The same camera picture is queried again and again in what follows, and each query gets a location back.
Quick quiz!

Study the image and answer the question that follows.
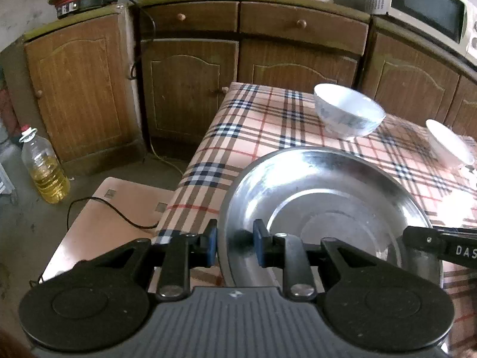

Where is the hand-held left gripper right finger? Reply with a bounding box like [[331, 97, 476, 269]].
[[253, 219, 394, 302]]

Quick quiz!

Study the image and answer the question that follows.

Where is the large steel plate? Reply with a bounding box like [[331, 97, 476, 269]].
[[217, 147, 450, 355]]

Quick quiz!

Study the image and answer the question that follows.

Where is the black floor cable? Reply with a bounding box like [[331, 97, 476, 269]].
[[30, 196, 161, 284]]

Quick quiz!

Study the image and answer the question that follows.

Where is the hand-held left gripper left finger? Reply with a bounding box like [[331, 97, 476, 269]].
[[80, 219, 218, 303]]

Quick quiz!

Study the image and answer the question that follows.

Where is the cooking oil bottle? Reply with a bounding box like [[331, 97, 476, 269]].
[[19, 125, 71, 205]]

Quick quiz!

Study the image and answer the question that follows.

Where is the small wooden cabinet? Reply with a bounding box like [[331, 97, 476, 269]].
[[22, 5, 148, 176]]

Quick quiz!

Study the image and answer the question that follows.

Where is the blue patterned white bowl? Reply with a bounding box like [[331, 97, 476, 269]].
[[313, 83, 386, 140]]

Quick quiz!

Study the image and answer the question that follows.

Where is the red black induction cooker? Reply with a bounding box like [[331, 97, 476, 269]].
[[54, 0, 120, 20]]

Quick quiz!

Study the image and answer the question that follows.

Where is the white metal rack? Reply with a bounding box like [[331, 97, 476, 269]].
[[0, 119, 18, 205]]

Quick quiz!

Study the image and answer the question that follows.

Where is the long wooden kitchen cabinet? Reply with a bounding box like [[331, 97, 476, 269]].
[[136, 0, 477, 157]]

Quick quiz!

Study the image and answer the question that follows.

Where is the wide plain white bowl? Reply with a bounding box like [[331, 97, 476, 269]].
[[425, 119, 476, 170]]

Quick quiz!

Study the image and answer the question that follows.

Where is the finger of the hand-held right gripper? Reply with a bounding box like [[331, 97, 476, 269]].
[[402, 226, 477, 258]]

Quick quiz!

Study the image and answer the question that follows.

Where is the black cooker cable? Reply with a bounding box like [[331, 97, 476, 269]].
[[119, 0, 159, 159]]

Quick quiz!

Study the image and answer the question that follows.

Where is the plaid tablecloth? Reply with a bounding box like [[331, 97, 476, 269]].
[[154, 81, 477, 358]]

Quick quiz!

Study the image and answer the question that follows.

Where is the white microwave oven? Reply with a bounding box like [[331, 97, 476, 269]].
[[367, 0, 477, 60]]

